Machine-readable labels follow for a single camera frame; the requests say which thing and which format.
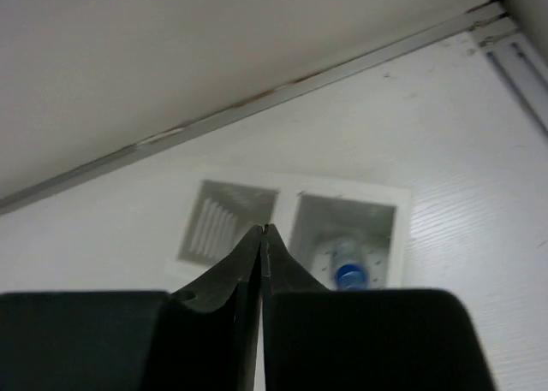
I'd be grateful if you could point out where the white slotted pen holder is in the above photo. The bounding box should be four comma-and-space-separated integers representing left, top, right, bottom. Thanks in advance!
165, 168, 412, 289

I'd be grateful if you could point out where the clear blue cap marker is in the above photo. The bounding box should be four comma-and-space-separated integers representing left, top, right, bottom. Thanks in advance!
331, 237, 369, 291

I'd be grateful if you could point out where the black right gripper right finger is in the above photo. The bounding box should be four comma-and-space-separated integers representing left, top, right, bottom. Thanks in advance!
261, 224, 496, 390

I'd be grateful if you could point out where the aluminium rail right side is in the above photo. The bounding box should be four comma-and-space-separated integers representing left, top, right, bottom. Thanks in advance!
470, 17, 547, 134

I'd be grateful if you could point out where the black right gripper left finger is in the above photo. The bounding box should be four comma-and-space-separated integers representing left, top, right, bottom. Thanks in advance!
1, 226, 262, 390

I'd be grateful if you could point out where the aluminium rail back edge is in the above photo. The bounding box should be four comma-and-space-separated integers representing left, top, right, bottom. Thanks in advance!
1, 2, 508, 215

